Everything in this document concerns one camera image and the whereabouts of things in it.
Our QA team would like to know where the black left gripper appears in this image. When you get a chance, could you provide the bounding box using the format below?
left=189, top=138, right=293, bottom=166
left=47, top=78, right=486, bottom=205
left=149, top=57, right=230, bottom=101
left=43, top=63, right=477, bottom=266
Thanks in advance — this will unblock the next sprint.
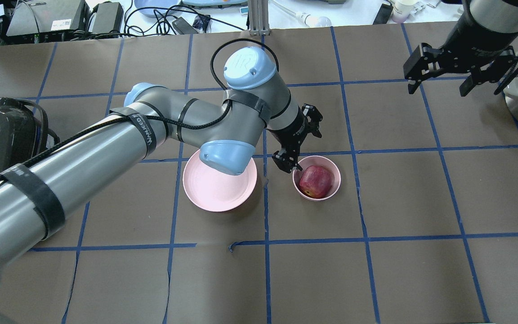
left=268, top=104, right=323, bottom=174

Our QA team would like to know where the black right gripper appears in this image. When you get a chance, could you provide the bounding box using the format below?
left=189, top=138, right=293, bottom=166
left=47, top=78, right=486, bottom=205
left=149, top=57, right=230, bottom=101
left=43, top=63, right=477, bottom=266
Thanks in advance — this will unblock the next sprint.
left=403, top=43, right=518, bottom=98

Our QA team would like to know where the red apple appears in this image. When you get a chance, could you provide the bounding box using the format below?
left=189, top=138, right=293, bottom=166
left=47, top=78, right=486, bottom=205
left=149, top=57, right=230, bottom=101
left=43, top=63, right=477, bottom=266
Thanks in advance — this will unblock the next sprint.
left=298, top=165, right=335, bottom=199

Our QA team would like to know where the pink bowl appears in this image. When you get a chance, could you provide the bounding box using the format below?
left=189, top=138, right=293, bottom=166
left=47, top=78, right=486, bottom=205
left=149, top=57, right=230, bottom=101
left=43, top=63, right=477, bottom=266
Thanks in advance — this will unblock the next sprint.
left=292, top=156, right=342, bottom=201

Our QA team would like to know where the pink plate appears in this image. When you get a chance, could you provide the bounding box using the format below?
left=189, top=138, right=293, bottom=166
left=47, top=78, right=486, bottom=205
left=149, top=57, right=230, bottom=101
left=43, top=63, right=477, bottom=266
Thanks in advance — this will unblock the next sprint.
left=182, top=150, right=258, bottom=212

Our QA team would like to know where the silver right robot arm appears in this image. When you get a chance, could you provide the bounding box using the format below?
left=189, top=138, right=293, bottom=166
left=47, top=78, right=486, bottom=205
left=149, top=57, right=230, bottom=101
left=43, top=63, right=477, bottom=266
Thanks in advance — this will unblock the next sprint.
left=403, top=0, right=518, bottom=96

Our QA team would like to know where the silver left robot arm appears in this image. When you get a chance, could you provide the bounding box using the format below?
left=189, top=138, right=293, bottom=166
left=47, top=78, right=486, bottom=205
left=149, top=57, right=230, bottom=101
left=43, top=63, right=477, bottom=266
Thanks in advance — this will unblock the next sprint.
left=0, top=47, right=323, bottom=275

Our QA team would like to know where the blue plate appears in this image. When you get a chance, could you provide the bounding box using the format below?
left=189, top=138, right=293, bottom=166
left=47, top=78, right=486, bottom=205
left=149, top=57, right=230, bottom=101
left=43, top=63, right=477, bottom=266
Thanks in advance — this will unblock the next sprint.
left=134, top=0, right=182, bottom=18

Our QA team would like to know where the purple white cup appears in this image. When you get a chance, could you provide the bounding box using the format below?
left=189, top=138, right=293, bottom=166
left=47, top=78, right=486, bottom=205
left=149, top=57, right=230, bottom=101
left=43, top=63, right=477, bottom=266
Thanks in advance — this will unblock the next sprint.
left=391, top=0, right=419, bottom=24

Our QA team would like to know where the black power adapter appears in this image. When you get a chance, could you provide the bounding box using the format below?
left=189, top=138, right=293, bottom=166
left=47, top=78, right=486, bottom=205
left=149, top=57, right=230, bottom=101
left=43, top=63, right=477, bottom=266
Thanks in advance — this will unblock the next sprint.
left=88, top=1, right=123, bottom=34

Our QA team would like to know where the black rice cooker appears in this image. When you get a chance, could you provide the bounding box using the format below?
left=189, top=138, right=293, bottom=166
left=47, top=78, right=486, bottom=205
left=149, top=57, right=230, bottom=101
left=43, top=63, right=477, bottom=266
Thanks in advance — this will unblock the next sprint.
left=0, top=98, right=60, bottom=173

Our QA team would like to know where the black computer case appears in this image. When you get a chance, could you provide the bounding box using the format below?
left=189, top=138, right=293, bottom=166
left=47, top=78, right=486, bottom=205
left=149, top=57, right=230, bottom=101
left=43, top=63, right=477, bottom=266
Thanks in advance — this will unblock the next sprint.
left=6, top=0, right=89, bottom=44

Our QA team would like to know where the aluminium frame post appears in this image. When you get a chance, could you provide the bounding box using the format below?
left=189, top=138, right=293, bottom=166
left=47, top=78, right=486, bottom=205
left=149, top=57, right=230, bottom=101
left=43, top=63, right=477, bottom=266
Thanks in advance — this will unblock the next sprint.
left=247, top=0, right=271, bottom=36

